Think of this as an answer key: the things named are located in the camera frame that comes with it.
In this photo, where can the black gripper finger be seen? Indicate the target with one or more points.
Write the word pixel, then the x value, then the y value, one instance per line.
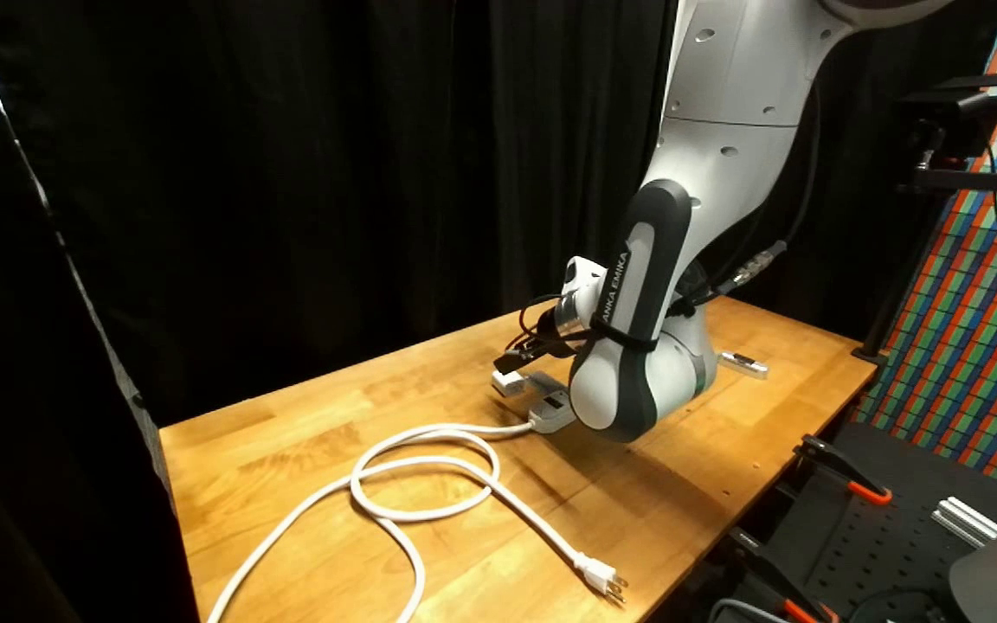
pixel 534 363
pixel 538 327

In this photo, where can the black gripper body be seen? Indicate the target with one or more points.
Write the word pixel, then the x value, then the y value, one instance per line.
pixel 560 333

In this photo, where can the white charger head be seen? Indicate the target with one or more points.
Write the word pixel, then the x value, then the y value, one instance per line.
pixel 505 379

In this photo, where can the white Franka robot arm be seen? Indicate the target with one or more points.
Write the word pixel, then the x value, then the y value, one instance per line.
pixel 729 116

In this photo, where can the small silver black device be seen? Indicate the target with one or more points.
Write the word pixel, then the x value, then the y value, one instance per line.
pixel 744 365

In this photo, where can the black curtain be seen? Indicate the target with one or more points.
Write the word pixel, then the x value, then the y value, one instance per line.
pixel 347 174

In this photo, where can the black perforated workbench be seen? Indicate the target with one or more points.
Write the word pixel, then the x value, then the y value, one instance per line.
pixel 867 554

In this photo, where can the colourful checkered board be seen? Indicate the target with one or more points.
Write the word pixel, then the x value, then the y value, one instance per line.
pixel 985 349

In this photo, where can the silver metal bar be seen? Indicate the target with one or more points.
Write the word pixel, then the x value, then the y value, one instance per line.
pixel 969 522

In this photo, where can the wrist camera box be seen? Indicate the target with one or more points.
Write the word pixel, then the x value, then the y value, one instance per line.
pixel 581 288

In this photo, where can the light grey frame pole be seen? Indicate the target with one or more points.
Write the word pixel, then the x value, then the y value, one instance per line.
pixel 120 367

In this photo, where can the black camera on stand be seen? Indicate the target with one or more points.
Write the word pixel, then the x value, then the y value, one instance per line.
pixel 959 116

